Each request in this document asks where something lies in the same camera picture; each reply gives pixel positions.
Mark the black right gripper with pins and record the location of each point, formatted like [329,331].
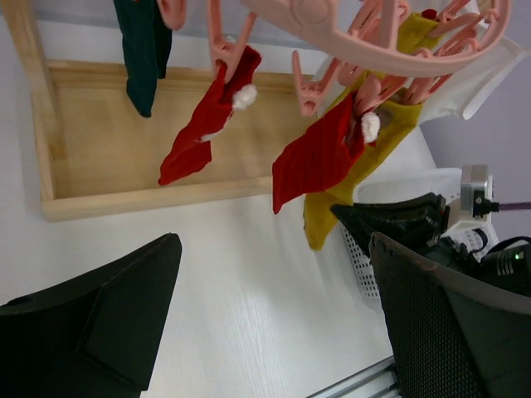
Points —
[498,257]

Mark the white cloth garment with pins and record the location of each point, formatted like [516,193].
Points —
[464,93]

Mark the pink round clip hanger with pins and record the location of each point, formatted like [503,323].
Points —
[370,43]

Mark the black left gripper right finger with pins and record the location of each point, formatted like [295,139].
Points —
[451,335]

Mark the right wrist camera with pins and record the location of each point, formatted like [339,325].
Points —
[476,197]

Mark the wooden clothes rack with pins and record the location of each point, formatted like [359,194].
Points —
[97,156]

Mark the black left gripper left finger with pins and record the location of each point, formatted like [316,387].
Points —
[96,335]

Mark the yellow sock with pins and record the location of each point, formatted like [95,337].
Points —
[318,218]

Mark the dark green sock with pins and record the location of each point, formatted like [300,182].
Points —
[146,44]

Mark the red sock with pompom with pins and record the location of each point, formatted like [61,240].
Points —
[322,157]
[191,150]

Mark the white perforated plastic basket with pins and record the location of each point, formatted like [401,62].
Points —
[445,182]

